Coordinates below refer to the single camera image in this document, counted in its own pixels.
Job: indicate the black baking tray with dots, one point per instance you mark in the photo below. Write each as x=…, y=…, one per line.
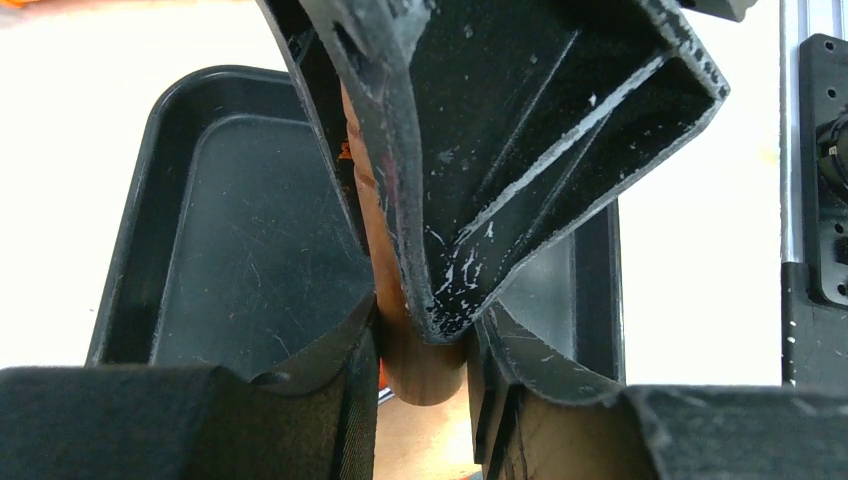
x=233, y=249

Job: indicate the wooden dough roller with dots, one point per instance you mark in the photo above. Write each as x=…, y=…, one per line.
x=423, y=432

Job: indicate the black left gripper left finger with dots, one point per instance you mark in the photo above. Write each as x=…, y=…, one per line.
x=312, y=416

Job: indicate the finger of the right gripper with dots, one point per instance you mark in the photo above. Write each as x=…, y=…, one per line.
x=497, y=127
x=318, y=87

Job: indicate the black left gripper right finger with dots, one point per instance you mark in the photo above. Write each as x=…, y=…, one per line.
x=538, y=415

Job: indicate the orange-red dough piece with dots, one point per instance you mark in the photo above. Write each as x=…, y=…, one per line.
x=383, y=388

